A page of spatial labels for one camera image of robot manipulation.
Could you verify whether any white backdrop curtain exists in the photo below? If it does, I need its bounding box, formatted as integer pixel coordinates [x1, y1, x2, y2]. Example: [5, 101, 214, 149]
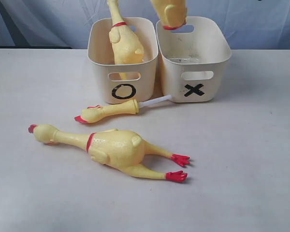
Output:
[0, 0, 290, 49]

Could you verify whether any detached chicken head with tube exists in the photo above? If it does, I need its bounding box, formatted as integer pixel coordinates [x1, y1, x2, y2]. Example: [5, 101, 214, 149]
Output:
[74, 95, 172, 123]

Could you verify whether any yellow rubber chicken front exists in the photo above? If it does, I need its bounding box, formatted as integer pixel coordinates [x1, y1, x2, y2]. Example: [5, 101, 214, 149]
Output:
[106, 0, 145, 81]

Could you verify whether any cream bin marked X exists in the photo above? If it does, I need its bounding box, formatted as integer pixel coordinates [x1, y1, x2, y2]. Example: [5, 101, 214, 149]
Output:
[156, 16, 232, 103]

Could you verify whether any headless yellow rubber chicken body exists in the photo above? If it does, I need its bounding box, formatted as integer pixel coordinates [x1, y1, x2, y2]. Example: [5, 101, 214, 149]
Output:
[151, 0, 188, 30]

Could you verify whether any yellow rubber chicken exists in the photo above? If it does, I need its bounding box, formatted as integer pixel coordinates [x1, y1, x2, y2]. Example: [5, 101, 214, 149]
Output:
[106, 0, 145, 81]
[28, 124, 189, 183]

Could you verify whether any cream bin marked O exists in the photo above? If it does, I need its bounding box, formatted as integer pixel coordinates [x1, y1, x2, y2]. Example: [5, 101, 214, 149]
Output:
[87, 17, 159, 104]

